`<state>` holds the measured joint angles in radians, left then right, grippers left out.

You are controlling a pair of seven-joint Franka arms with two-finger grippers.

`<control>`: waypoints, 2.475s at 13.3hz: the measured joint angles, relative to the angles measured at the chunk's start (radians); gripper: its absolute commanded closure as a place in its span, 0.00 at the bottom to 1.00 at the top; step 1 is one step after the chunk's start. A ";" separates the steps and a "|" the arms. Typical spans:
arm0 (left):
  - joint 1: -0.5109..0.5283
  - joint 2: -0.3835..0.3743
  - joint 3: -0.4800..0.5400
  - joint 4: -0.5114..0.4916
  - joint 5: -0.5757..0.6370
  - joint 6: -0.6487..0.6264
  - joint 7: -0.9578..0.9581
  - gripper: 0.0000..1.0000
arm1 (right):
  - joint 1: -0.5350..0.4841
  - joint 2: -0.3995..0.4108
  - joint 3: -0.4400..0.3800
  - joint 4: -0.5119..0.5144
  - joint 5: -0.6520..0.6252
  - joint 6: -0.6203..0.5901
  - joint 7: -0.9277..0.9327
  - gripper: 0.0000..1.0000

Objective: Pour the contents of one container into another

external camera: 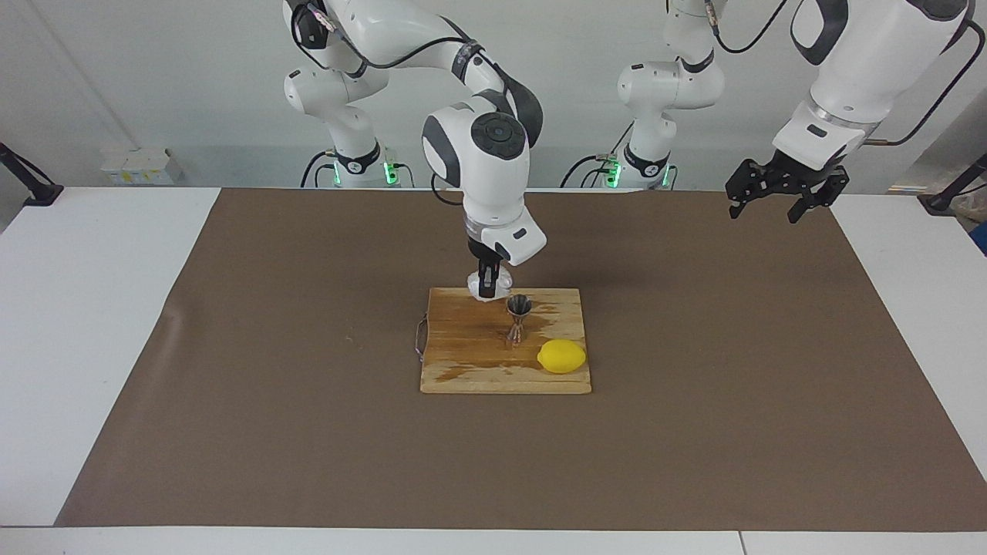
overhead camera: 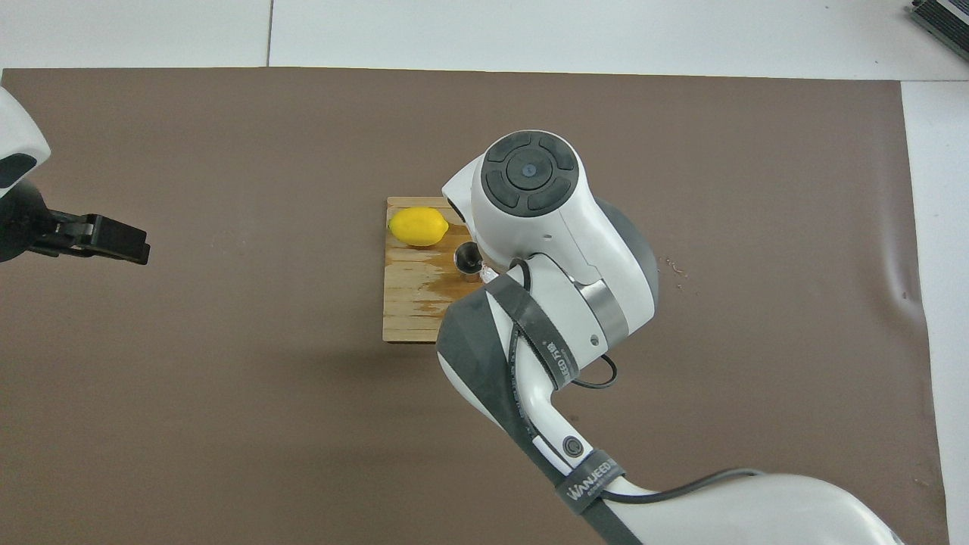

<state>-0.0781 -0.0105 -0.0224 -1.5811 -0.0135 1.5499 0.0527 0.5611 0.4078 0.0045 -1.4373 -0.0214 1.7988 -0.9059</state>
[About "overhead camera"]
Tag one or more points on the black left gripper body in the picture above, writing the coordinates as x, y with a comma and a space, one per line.
23, 223

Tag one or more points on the steel double jigger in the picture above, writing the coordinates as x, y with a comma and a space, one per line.
465, 261

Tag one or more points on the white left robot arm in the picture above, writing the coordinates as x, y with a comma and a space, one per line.
19, 132

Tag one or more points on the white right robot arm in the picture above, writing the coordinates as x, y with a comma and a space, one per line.
575, 242

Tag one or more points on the brown table mat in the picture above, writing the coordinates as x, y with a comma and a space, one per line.
227, 424

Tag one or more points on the yellow lemon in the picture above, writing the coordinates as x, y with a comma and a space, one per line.
418, 226

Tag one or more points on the wooden cutting board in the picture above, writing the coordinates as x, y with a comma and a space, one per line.
412, 303

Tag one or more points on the grey ribbed device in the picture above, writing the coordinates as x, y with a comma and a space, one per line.
942, 19

